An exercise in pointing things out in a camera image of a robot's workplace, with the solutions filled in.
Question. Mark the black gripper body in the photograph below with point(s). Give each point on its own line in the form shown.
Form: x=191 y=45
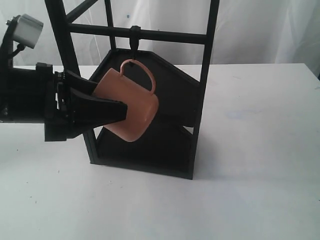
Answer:
x=56 y=120

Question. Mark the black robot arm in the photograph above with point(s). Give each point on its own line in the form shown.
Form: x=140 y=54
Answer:
x=21 y=90

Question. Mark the black metal shelf rack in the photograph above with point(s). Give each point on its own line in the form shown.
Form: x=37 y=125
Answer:
x=169 y=145

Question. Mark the white backdrop curtain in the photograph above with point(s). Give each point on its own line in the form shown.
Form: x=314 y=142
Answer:
x=247 y=31

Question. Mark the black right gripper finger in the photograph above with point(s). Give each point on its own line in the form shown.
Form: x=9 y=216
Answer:
x=78 y=83

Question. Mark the terracotta enamel mug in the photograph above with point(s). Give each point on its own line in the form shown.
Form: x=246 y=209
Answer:
x=142 y=104

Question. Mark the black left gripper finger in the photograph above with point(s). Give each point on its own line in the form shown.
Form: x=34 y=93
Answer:
x=88 y=112

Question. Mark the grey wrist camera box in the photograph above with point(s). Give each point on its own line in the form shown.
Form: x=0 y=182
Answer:
x=27 y=31

